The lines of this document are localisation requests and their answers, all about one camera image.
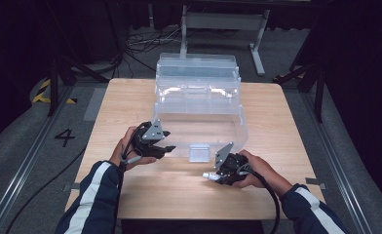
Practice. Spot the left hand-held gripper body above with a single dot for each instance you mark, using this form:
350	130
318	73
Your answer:
151	131

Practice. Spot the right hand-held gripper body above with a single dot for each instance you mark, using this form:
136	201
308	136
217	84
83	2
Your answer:
234	164

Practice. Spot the small white tube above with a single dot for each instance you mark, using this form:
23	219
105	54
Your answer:
209	176

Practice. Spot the clear plastic storage box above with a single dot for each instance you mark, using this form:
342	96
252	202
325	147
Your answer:
198	97

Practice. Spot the person's right hand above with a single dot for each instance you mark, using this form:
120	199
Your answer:
263	170

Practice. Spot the person's left hand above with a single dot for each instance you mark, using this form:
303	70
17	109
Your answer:
124	152

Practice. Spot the grey tape strip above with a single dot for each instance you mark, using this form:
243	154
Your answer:
315	183
71	187

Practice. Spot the black tripod stand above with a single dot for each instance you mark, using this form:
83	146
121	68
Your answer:
59	78
312	81

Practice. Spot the yellow black hazard tape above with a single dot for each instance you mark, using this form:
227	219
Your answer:
44	92

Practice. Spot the metal floor rail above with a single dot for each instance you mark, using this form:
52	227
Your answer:
338	162
20	172

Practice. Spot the grey metal table frame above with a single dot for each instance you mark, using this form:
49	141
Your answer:
224	21

